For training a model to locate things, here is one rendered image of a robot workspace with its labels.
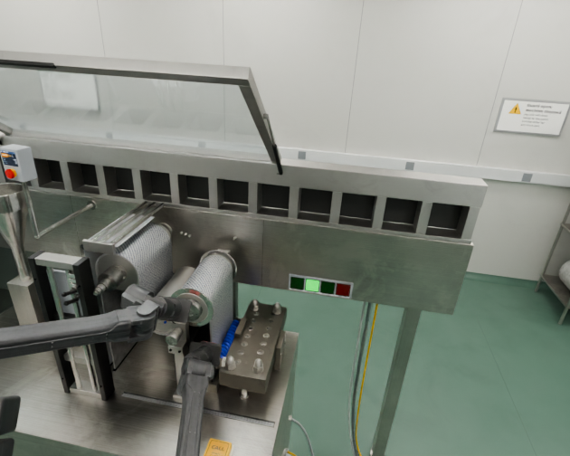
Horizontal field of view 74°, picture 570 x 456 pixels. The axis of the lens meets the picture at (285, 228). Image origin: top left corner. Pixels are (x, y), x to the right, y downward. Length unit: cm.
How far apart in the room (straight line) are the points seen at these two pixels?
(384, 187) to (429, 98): 238
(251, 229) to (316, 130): 233
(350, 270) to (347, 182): 35
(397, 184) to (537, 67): 265
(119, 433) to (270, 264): 74
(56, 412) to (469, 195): 153
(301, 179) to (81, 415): 107
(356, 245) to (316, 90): 239
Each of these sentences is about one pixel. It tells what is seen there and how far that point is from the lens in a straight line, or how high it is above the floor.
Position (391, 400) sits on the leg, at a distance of 213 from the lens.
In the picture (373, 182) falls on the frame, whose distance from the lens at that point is 133.
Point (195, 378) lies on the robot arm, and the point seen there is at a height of 121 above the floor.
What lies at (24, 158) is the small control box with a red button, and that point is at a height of 168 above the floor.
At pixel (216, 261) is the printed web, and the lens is 139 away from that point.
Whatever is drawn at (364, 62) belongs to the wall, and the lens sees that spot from 359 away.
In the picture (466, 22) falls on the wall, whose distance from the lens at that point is 368.
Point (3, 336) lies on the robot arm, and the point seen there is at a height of 147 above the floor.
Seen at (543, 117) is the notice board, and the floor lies 161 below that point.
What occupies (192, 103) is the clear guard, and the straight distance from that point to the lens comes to 109.
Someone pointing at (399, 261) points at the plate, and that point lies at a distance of 145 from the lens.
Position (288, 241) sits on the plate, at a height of 136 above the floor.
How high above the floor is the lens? 202
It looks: 26 degrees down
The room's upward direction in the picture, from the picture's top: 3 degrees clockwise
